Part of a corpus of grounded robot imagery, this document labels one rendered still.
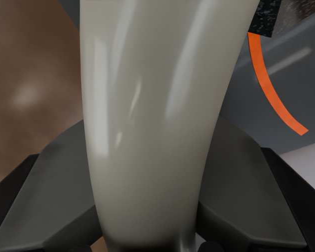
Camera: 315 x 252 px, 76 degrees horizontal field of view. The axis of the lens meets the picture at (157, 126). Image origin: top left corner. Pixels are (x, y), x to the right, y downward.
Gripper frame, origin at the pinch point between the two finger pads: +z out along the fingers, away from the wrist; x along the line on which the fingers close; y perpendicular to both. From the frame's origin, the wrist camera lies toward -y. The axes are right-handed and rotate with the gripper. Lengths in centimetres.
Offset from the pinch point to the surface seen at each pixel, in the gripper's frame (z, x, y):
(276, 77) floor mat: 82, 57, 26
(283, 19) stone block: 24.0, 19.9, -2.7
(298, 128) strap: 82, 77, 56
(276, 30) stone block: 25.8, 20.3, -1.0
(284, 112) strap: 82, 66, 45
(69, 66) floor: 88, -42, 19
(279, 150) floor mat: 84, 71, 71
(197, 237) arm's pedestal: 18.2, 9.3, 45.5
